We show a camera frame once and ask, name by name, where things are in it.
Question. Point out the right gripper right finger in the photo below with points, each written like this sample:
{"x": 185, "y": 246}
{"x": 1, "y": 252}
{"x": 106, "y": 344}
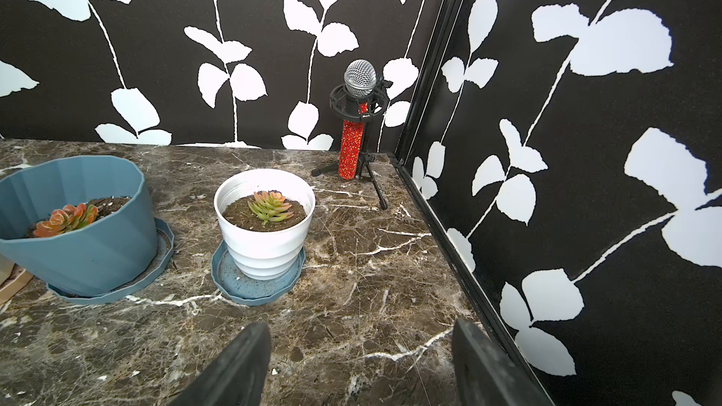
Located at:
{"x": 484, "y": 373}

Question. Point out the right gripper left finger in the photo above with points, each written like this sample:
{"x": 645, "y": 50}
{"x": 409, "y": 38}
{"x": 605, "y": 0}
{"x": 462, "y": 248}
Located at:
{"x": 237, "y": 376}

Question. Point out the white pot right succulent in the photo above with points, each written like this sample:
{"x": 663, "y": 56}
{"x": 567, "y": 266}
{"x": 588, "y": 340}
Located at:
{"x": 268, "y": 252}

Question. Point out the blue pot middle succulent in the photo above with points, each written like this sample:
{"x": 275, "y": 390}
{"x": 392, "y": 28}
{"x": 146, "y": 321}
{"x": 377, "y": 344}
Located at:
{"x": 87, "y": 262}

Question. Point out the blue saucer under right pot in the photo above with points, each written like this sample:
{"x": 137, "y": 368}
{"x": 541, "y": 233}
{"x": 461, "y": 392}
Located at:
{"x": 246, "y": 291}

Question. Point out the blue saucer under pot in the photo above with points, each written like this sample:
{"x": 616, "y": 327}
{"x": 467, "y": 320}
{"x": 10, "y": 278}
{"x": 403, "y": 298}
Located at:
{"x": 165, "y": 252}
{"x": 246, "y": 291}

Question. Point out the blue saucer under middle pot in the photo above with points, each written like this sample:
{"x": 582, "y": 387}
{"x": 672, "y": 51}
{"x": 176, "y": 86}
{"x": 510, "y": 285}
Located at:
{"x": 165, "y": 252}

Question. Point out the red glitter microphone on stand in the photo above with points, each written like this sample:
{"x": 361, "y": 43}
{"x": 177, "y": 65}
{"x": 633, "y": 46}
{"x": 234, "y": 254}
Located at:
{"x": 361, "y": 99}

